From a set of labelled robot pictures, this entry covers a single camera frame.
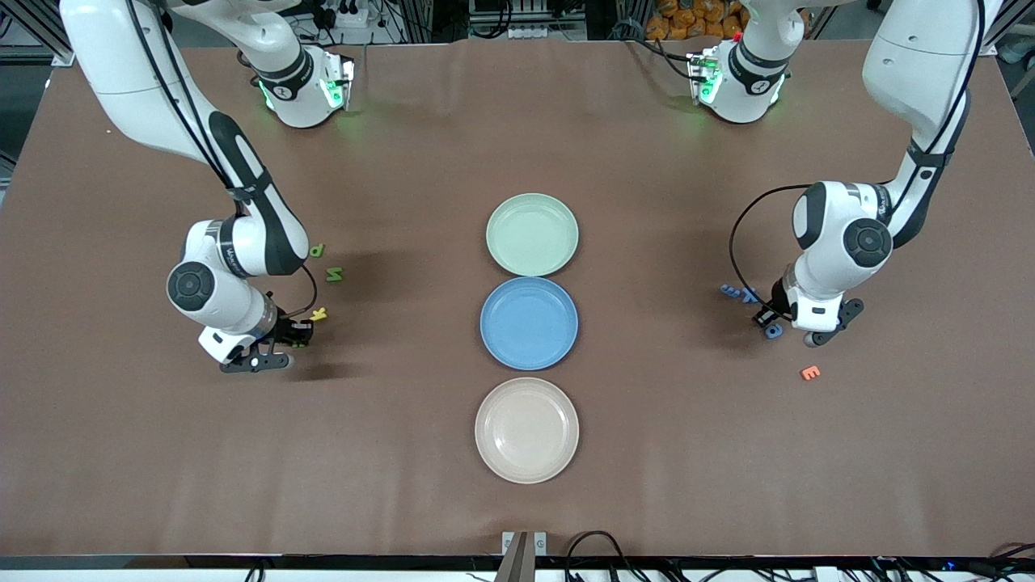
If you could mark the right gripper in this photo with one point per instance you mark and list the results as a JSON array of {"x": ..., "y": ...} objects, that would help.
[{"x": 286, "y": 330}]

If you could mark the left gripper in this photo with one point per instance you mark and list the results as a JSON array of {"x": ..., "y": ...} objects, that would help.
[{"x": 778, "y": 301}]

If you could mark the blue foam lowercase letter a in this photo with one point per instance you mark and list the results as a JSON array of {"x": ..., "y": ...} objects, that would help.
[{"x": 775, "y": 332}]

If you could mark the blue foam letter X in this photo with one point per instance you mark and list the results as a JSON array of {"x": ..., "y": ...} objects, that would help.
[{"x": 749, "y": 295}]

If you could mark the dark green foam letter N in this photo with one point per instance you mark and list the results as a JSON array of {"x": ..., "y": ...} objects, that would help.
[{"x": 334, "y": 274}]

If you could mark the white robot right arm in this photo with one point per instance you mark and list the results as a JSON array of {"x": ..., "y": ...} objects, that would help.
[{"x": 121, "y": 81}]

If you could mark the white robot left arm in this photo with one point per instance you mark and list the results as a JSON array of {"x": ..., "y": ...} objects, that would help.
[{"x": 914, "y": 65}]

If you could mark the orange foam letter E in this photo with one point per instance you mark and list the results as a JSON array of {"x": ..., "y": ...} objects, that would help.
[{"x": 810, "y": 373}]

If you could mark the brown table cover sheet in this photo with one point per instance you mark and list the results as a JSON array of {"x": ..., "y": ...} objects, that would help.
[{"x": 162, "y": 453}]

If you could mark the blue round plate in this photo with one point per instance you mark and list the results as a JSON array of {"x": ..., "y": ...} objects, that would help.
[{"x": 529, "y": 323}]

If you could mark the pale green round plate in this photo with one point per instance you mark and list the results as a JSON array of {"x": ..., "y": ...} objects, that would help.
[{"x": 532, "y": 234}]

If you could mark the beige round plate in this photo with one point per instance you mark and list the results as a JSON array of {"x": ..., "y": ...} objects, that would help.
[{"x": 526, "y": 430}]

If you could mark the orange fruit mesh bag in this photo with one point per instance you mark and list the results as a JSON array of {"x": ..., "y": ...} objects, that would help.
[{"x": 687, "y": 20}]

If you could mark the white power strip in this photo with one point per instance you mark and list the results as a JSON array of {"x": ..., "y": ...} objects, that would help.
[
  {"x": 534, "y": 32},
  {"x": 348, "y": 16}
]

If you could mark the silver edge bracket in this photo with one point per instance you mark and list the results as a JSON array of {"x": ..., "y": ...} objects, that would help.
[{"x": 508, "y": 541}]

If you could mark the brown wedge post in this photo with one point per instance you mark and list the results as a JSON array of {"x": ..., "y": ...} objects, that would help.
[{"x": 517, "y": 566}]

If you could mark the aluminium frame profile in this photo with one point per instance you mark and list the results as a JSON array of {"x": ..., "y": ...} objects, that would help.
[
  {"x": 1011, "y": 24},
  {"x": 32, "y": 24}
]

